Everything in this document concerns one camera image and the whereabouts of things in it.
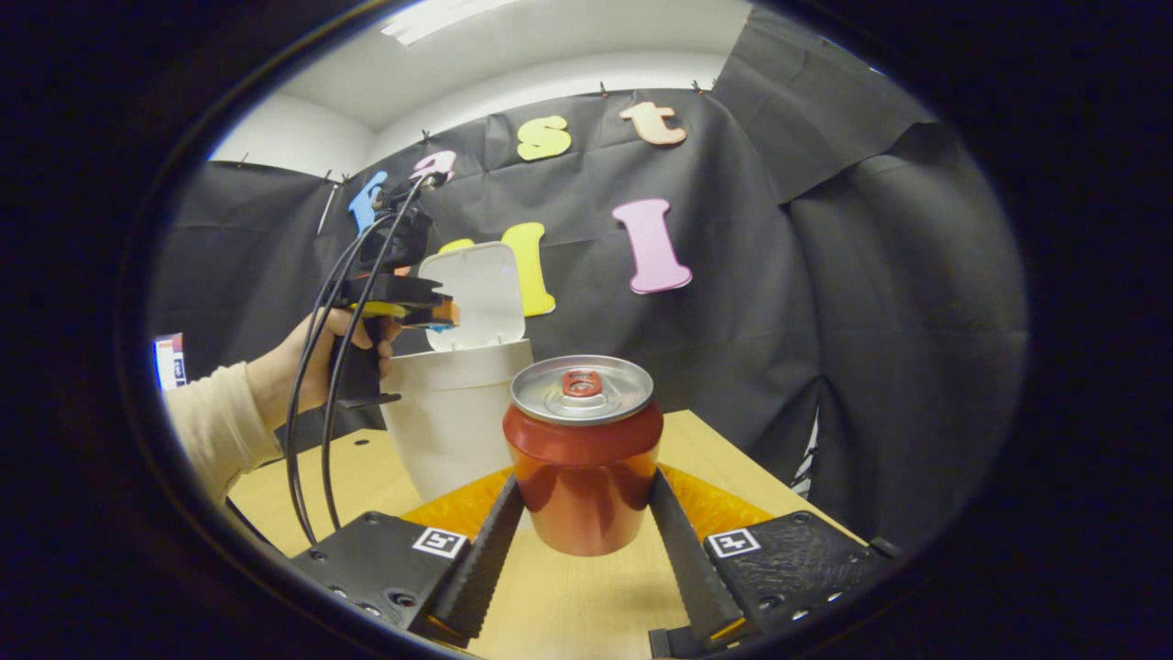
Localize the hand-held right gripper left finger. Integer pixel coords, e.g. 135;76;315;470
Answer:
291;472;525;647

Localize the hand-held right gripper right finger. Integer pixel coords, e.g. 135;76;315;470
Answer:
649;469;904;647

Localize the white desktop garbage bin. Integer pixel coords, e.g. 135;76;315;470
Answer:
380;241;534;502

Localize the red pop can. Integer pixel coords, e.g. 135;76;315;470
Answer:
502;355;664;557

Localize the wooden desktop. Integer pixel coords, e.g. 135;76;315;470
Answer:
227;410;862;660

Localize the ceiling light panel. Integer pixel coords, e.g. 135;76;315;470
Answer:
380;0;523;45

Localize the computer monitor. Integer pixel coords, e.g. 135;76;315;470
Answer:
153;334;190;392

